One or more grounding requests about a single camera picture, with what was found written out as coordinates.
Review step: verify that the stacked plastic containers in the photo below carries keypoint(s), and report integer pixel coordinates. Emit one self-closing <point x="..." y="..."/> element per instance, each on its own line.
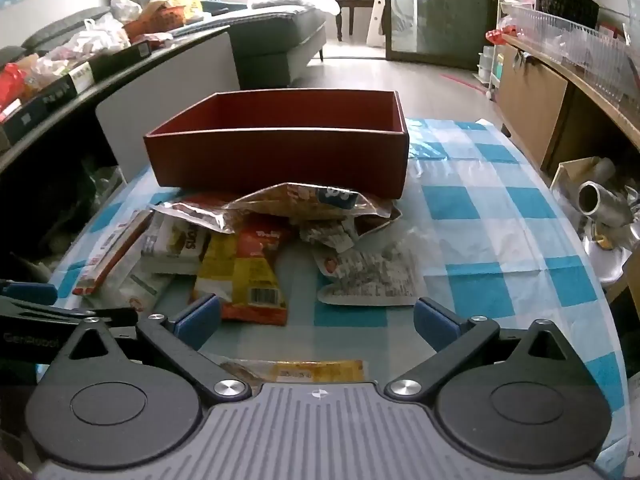
<point x="485" y="65"/>

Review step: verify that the long red snack box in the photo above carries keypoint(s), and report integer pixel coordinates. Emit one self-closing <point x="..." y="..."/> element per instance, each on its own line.
<point x="112" y="255"/>

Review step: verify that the grey side cabinet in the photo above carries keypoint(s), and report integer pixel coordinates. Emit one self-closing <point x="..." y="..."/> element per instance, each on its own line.
<point x="170" y="100"/>

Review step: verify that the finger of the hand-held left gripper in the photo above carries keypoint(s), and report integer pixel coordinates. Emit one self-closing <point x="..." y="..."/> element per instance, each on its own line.
<point x="60" y="312"/>
<point x="31" y="293"/>

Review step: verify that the crumpled white plastic bag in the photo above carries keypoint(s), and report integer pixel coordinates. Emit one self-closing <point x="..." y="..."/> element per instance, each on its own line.
<point x="50" y="67"/>

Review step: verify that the red cardboard box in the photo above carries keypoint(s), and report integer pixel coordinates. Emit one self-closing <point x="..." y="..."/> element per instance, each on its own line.
<point x="280" y="160"/>

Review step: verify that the wooden cabinet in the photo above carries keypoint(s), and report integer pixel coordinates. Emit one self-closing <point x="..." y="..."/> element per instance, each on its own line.
<point x="535" y="100"/>

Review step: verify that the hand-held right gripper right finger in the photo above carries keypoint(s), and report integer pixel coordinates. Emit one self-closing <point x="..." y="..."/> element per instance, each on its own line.
<point x="435" y="322"/>

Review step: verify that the silver foil snack packet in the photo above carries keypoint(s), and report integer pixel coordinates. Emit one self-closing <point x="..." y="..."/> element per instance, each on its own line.
<point x="200" y="215"/>

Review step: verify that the white perforated board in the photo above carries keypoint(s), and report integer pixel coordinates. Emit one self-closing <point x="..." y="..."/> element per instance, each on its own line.
<point x="379" y="15"/>

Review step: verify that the silver blue snack packet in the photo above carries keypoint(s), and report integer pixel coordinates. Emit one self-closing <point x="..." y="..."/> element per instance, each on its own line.
<point x="310" y="200"/>

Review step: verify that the blue checkered tablecloth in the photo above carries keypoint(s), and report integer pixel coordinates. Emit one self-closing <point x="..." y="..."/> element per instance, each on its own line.
<point x="480" y="240"/>

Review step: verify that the red foil bag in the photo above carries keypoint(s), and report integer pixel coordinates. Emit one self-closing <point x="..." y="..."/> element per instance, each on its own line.
<point x="500" y="36"/>

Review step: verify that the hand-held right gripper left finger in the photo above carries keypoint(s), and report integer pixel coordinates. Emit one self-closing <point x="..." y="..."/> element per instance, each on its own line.
<point x="200" y="317"/>

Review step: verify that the open cardboard box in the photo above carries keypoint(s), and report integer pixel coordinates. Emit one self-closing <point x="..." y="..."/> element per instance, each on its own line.
<point x="570" y="172"/>

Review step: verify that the long black box white label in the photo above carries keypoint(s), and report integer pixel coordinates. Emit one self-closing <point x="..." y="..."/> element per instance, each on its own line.
<point x="115" y="60"/>

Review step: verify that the teal cushion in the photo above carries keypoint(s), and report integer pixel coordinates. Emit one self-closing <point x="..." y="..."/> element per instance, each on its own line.
<point x="220" y="7"/>

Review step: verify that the yellow red snack packet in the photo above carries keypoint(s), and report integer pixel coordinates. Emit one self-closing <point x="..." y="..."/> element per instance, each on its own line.
<point x="250" y="270"/>

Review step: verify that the red flat packet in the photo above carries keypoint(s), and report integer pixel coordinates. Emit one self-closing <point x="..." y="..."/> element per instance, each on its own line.
<point x="150" y="40"/>

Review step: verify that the teal box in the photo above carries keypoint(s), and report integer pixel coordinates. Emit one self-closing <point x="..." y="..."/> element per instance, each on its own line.
<point x="498" y="67"/>

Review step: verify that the clear plastic tray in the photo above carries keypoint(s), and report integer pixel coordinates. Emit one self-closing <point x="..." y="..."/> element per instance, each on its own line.
<point x="585" y="45"/>

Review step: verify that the grey sofa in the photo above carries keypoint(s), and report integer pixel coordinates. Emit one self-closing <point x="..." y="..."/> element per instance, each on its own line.
<point x="270" y="40"/>

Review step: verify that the dark woven basket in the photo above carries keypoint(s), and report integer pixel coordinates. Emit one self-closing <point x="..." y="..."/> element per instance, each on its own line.
<point x="570" y="5"/>

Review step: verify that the white wafer snack packet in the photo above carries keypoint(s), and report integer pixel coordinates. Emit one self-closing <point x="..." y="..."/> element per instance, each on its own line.
<point x="175" y="245"/>

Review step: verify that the glass sliding door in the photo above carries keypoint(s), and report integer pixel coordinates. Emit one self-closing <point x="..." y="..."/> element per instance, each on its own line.
<point x="440" y="10"/>

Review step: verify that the orange plastic basket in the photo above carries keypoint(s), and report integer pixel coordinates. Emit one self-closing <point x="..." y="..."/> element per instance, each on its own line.
<point x="155" y="22"/>

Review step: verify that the crumpled white snack packet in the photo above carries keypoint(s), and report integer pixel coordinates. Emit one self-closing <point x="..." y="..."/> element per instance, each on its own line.
<point x="327" y="235"/>

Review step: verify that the knotted white plastic bag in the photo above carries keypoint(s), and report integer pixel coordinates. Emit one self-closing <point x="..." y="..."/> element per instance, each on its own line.
<point x="125" y="7"/>

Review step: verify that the yellow plastic basket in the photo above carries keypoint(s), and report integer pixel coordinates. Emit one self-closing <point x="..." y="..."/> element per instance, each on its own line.
<point x="185" y="5"/>

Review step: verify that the long white packet green label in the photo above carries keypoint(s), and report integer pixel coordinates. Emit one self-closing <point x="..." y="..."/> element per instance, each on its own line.
<point x="140" y="285"/>

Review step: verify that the clear grey print snack packet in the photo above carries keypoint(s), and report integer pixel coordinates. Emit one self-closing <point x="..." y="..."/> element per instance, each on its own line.
<point x="370" y="275"/>

